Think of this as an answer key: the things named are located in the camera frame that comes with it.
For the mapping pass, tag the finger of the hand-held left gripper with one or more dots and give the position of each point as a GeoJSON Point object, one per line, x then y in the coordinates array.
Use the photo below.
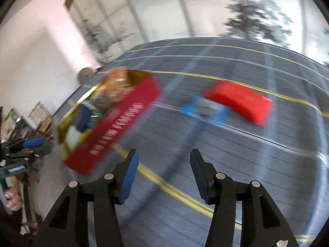
{"type": "Point", "coordinates": [33, 142]}
{"type": "Point", "coordinates": [41, 150]}

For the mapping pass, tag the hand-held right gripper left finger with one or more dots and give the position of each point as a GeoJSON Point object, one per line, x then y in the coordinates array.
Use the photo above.
{"type": "Point", "coordinates": [128, 178]}

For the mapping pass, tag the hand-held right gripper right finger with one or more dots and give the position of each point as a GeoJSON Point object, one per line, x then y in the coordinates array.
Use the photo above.
{"type": "Point", "coordinates": [201, 177]}

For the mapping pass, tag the pale blue snack packet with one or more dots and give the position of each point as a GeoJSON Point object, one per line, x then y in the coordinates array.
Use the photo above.
{"type": "Point", "coordinates": [72, 135]}

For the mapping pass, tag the red and gold tin box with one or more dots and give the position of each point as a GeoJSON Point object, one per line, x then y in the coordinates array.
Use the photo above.
{"type": "Point", "coordinates": [115, 123]}

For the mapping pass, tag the red snack packet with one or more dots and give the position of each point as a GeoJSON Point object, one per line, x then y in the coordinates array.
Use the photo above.
{"type": "Point", "coordinates": [239, 103]}

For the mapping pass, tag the clear orange snack packet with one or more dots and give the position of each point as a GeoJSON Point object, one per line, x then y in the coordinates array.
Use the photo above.
{"type": "Point", "coordinates": [115, 85]}

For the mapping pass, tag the person's left hand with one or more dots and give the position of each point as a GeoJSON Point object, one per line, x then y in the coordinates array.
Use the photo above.
{"type": "Point", "coordinates": [12, 198]}

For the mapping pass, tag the cluttered wooden furniture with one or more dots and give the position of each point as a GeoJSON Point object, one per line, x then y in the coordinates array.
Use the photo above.
{"type": "Point", "coordinates": [28, 118]}

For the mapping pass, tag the round grey stool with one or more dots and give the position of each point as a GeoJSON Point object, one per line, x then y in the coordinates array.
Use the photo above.
{"type": "Point", "coordinates": [86, 76]}

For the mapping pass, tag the landscape painted folding screen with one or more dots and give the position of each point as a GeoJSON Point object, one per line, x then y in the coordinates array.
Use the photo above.
{"type": "Point", "coordinates": [205, 10]}

